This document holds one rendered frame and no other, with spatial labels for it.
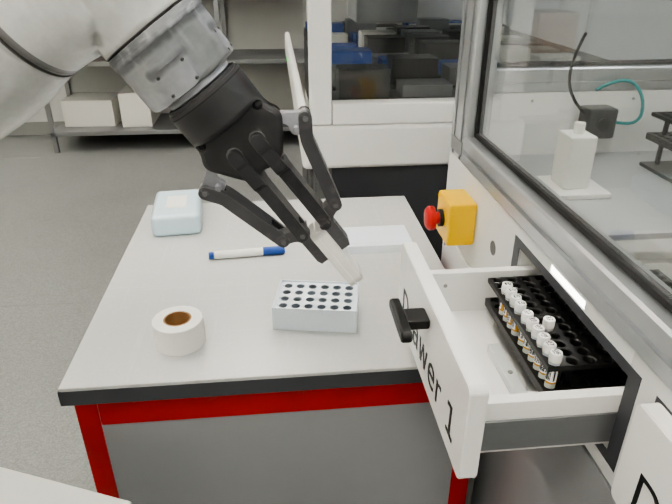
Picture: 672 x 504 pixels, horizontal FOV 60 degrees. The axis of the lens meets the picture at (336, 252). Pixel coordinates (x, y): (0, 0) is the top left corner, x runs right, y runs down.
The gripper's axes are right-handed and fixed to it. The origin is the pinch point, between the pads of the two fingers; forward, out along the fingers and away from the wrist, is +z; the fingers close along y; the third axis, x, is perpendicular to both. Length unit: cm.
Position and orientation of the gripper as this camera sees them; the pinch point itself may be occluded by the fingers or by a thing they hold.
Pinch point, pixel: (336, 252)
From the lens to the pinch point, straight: 58.3
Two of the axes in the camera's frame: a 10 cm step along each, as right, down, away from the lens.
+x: -0.9, -4.5, 8.9
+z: 5.8, 7.0, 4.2
